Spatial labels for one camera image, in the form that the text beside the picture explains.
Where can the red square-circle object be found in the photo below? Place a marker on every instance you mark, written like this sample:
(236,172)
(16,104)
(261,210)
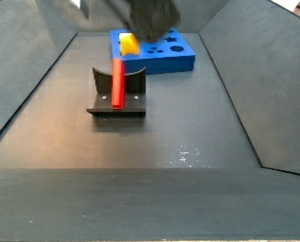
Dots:
(118,84)

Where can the yellow foam block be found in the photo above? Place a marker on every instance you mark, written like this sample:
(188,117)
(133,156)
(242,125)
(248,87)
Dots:
(129,44)

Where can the blue foam shape-sorter block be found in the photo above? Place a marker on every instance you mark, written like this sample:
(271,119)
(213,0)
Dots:
(166,56)

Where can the black curved fixture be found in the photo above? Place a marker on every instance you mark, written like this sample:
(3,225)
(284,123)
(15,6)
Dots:
(134,96)

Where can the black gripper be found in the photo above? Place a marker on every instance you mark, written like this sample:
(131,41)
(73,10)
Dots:
(151,18)

